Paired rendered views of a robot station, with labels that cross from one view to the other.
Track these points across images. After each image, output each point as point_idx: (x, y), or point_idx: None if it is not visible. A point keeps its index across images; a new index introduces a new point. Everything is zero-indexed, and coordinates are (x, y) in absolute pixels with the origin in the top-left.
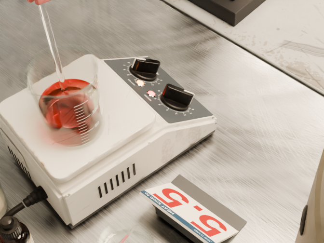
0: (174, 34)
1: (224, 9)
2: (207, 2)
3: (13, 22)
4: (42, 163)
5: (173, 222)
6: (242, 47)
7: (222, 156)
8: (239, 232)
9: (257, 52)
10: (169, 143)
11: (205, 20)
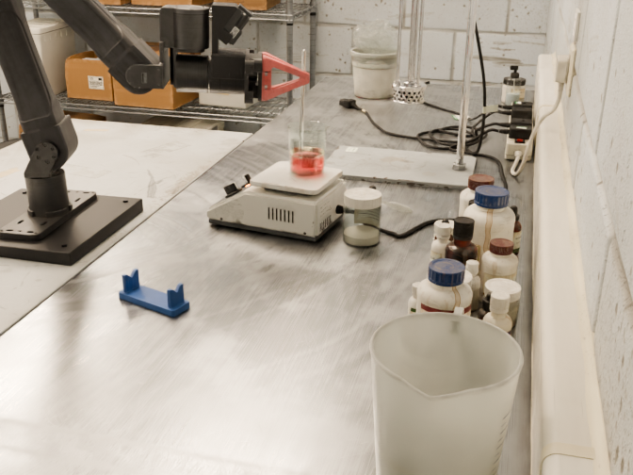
0: (163, 224)
1: (137, 203)
2: (130, 210)
3: (191, 278)
4: (337, 173)
5: None
6: (161, 207)
7: None
8: None
9: (164, 202)
10: None
11: (141, 219)
